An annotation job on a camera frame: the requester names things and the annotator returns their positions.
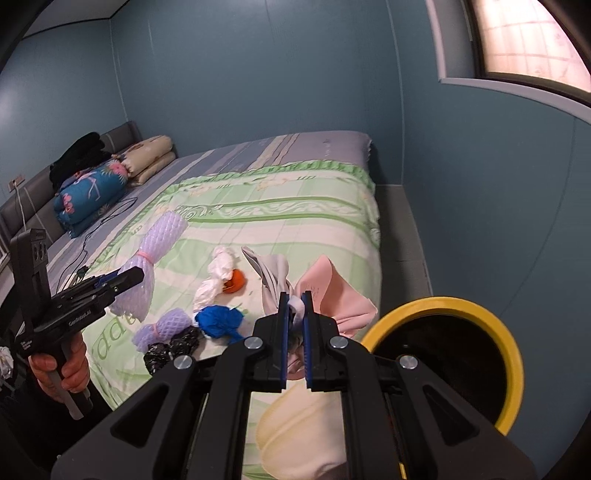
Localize grey cloth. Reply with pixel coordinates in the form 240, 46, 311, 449
241, 246, 291, 319

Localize blue floral folded quilt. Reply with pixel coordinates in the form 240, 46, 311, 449
53, 159, 130, 238

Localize green floral blanket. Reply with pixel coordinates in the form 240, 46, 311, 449
85, 159, 384, 480

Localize small purple foam net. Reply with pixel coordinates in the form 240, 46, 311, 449
131, 309, 197, 349

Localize person's left hand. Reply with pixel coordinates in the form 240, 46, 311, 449
28, 332, 92, 403

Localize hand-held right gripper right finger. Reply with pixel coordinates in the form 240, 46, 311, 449
302, 291, 539, 480

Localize white plastic bag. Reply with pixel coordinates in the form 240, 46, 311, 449
193, 246, 240, 315

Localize dark framed window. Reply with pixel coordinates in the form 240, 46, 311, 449
466, 0, 591, 100

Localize black cable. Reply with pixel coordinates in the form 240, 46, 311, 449
58, 196, 139, 287

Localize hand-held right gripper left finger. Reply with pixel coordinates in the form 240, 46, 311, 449
51, 292, 293, 480

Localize large purple foam net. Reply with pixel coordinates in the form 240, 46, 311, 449
110, 213, 188, 322

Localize beige folded quilt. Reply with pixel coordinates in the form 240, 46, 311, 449
121, 135, 177, 186

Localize white charging cable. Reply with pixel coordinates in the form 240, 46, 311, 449
16, 185, 29, 232

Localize black folded clothes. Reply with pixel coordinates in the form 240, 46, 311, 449
49, 132, 114, 190

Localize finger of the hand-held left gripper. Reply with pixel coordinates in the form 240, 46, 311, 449
95, 267, 145, 303
69, 273, 119, 295

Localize grey bed frame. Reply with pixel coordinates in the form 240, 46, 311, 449
374, 185, 435, 301

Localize blue plastic bag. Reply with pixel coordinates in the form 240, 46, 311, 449
195, 305, 245, 342

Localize yellow rimmed black bin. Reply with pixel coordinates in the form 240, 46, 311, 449
360, 296, 525, 480

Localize pink cloth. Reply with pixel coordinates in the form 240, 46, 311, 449
286, 256, 378, 381

